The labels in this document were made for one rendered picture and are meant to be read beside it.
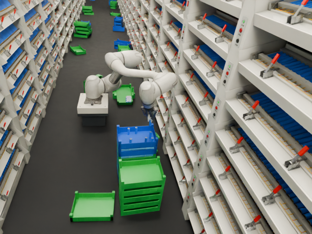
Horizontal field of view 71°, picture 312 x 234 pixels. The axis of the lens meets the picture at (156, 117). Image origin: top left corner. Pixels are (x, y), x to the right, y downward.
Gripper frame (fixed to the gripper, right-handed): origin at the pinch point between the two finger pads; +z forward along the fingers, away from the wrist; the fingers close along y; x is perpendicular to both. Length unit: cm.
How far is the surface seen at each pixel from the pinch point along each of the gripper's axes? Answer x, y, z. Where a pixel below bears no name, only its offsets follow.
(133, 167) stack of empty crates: -39.1, 0.0, 8.6
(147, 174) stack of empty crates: -40.3, 12.2, 8.0
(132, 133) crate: -10.7, -12.9, 13.0
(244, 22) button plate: 5, 44, -91
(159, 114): 45, -9, 69
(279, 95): -27, 60, -89
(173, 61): 55, 2, -10
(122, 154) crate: -31.5, -12.1, 9.8
